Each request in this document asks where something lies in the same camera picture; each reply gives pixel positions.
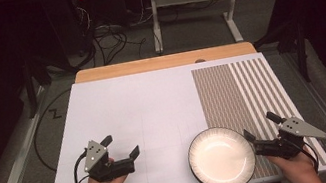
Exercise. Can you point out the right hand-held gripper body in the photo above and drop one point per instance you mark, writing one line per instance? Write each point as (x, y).
(279, 148)

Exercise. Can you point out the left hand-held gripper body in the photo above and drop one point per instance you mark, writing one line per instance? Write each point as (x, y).
(110, 171)

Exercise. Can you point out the white plate with dark rim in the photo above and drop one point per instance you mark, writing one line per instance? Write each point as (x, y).
(222, 159)

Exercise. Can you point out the person's right hand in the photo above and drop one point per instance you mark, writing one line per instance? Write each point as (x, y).
(296, 167)

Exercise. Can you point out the white board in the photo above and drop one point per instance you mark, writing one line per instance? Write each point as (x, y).
(141, 115)

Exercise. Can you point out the brown striped mat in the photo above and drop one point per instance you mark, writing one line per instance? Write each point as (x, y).
(229, 93)

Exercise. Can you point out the black metal stand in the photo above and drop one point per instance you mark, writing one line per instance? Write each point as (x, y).
(30, 88)
(302, 53)

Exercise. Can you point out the wooden table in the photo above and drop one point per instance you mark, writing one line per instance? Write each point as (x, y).
(146, 65)

